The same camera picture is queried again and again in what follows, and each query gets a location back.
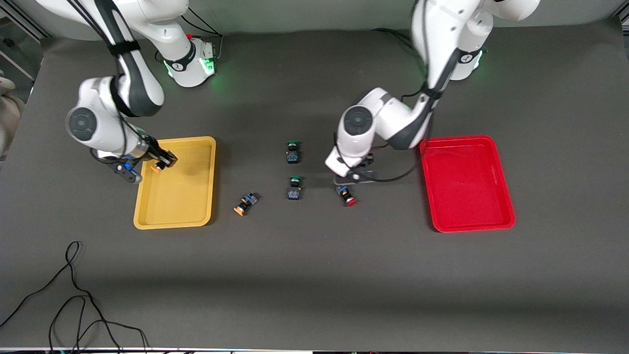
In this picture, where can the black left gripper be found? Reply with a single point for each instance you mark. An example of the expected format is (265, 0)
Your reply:
(367, 161)

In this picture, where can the aluminium frame profile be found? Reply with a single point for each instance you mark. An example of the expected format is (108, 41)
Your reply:
(19, 22)

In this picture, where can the red plastic tray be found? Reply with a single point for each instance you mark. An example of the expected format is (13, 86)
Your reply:
(467, 187)

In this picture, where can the red mushroom push button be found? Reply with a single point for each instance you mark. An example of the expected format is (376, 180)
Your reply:
(348, 197)

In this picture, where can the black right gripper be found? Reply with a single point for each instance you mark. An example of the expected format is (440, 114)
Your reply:
(156, 153)

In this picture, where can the dark grey table mat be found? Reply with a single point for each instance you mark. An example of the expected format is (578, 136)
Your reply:
(314, 275)

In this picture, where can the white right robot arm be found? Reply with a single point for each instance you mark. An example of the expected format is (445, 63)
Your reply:
(137, 83)

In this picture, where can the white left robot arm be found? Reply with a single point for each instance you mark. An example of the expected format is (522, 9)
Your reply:
(388, 118)

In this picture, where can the yellow mushroom push button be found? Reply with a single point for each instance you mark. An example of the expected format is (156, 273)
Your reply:
(157, 169)
(244, 202)

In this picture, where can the yellow plastic tray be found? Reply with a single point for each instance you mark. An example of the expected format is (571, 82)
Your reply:
(186, 196)

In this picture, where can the green mushroom push button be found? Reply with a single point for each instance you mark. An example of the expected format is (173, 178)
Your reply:
(294, 194)
(293, 156)

